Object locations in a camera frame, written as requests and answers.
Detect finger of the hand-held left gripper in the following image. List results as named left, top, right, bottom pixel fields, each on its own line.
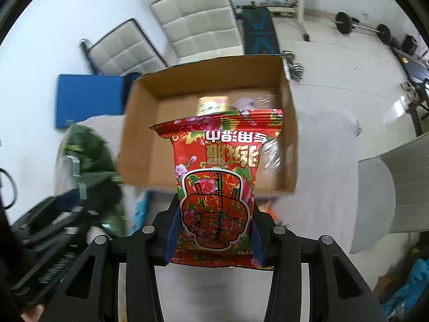
left=64, top=155, right=88, bottom=210

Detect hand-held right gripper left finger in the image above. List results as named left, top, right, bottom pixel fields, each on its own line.
left=39, top=195, right=182, bottom=322

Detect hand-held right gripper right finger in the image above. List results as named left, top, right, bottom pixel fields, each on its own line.
left=251, top=204, right=387, bottom=322

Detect green plastic packet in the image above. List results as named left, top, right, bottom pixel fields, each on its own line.
left=54, top=123, right=127, bottom=236

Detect red floral wet wipes packet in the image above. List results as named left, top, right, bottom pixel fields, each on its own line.
left=150, top=109, right=284, bottom=271

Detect brown cardboard box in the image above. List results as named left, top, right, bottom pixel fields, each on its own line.
left=117, top=54, right=299, bottom=197

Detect orange packet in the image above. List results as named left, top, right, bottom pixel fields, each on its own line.
left=257, top=200, right=286, bottom=226

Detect blue and white packet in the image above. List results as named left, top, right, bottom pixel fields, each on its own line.
left=132, top=191, right=152, bottom=233

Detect blue foam mat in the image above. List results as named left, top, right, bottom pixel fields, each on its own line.
left=55, top=73, right=142, bottom=130

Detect clear plastic packet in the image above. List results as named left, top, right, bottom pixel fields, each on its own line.
left=233, top=94, right=286, bottom=175

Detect yellow packet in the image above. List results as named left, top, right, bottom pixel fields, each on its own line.
left=197, top=96, right=229, bottom=115

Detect small white cushioned chair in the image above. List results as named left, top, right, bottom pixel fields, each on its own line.
left=80, top=18, right=169, bottom=76

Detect white plastic chair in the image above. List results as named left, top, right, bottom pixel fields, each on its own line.
left=350, top=131, right=429, bottom=255

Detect blue plastic bag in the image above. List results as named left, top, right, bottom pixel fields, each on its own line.
left=381, top=258, right=429, bottom=316

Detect metal dumbbells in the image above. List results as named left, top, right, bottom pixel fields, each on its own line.
left=281, top=50, right=306, bottom=82

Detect large white cushioned chair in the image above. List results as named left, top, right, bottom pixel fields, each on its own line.
left=149, top=0, right=247, bottom=66

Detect blue and black workout bench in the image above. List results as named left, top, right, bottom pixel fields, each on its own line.
left=241, top=6, right=281, bottom=56

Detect short black barbell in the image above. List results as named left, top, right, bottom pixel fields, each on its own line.
left=331, top=11, right=393, bottom=45

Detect white metal rack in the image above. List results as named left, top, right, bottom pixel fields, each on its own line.
left=266, top=0, right=312, bottom=42

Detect black cable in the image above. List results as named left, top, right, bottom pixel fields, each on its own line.
left=0, top=169, right=17, bottom=209

